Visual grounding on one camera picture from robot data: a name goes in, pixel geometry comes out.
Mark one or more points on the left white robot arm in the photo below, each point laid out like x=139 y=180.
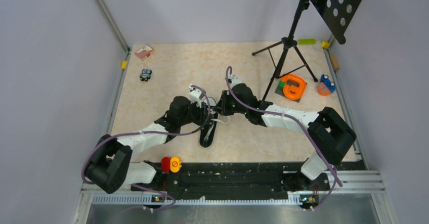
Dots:
x=108 y=164

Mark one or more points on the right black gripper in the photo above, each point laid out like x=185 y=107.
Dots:
x=222 y=106

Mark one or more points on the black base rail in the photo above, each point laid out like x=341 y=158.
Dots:
x=235 y=181

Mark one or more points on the orange ring toy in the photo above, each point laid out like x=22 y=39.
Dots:
x=291 y=87

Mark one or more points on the red yellow emergency button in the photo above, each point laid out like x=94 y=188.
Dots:
x=171 y=164

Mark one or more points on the black white canvas sneaker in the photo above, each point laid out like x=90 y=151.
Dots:
x=203 y=131

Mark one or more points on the pink red box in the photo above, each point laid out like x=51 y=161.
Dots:
x=144 y=52

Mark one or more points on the wooden block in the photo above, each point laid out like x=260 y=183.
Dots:
x=335 y=63

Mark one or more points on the blue owl toy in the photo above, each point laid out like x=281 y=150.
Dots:
x=145 y=75

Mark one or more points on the white shoelace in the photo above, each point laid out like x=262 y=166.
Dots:
x=219 y=119

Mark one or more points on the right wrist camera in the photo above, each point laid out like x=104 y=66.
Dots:
x=233 y=80

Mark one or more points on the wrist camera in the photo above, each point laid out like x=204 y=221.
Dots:
x=233 y=80
x=196 y=95

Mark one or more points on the green block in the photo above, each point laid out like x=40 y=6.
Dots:
x=306 y=41

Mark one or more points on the white cable duct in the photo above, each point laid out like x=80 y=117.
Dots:
x=144 y=199

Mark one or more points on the blue orange toy car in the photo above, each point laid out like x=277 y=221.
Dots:
x=326 y=86

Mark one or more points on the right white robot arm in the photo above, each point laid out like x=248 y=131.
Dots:
x=326 y=130

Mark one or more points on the yellow corner block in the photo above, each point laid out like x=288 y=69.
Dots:
x=325 y=44

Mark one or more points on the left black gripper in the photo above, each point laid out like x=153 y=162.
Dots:
x=202 y=113

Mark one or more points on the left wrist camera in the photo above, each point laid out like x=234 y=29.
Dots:
x=196 y=95

